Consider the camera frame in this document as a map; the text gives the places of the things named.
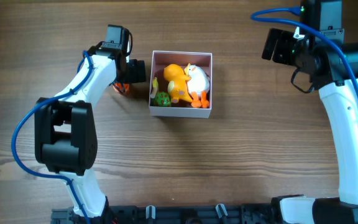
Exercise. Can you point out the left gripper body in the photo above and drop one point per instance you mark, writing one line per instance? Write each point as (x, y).
(136, 71)

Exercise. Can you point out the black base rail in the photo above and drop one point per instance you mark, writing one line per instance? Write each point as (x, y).
(259, 213)

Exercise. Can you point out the green patterned ball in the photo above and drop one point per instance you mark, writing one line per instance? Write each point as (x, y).
(161, 99)

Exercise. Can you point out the white box pink interior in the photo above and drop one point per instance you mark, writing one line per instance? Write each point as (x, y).
(160, 60)

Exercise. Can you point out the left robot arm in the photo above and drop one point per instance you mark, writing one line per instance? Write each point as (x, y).
(65, 133)

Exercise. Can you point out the orange dinosaur figure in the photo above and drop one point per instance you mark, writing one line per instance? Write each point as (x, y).
(177, 83)

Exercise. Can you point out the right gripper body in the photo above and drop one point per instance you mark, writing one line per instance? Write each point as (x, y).
(278, 45)

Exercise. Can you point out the white plush duck yellow hat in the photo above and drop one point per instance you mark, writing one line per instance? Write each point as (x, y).
(198, 86)

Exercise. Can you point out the orange round wheel toy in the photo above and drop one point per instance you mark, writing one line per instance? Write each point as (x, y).
(122, 88)

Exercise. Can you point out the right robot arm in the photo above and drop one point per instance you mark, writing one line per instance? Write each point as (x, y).
(335, 77)

